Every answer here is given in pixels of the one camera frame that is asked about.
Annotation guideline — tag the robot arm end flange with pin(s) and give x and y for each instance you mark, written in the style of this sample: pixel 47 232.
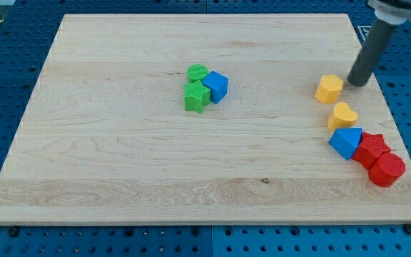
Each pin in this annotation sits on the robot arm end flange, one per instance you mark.
pixel 394 12

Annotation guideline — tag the blue cube block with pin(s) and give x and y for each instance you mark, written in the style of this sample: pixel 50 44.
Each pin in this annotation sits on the blue cube block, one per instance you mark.
pixel 218 85

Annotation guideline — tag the green star block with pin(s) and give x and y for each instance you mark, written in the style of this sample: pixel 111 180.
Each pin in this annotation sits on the green star block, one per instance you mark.
pixel 196 96

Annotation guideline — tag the red cylinder block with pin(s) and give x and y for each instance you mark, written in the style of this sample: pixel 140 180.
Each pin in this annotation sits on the red cylinder block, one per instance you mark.
pixel 386 169

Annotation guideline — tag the red star block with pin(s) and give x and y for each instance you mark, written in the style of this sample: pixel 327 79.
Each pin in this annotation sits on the red star block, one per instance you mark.
pixel 370 148

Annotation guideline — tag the yellow hexagon block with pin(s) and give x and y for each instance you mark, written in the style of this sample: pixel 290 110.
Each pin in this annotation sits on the yellow hexagon block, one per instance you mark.
pixel 329 89

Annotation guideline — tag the blue triangle block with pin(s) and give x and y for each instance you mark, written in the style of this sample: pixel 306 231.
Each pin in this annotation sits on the blue triangle block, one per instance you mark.
pixel 345 141

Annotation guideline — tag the green cylinder block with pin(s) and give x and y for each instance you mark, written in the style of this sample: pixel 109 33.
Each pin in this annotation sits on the green cylinder block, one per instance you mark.
pixel 196 72

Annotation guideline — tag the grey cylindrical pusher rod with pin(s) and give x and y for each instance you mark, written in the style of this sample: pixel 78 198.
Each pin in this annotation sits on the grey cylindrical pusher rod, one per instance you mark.
pixel 374 45

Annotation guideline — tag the yellow heart block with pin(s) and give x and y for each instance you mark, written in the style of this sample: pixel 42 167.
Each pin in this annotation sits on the yellow heart block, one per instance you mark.
pixel 342 117

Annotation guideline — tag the light wooden board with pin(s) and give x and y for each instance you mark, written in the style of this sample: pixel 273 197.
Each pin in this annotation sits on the light wooden board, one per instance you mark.
pixel 105 139

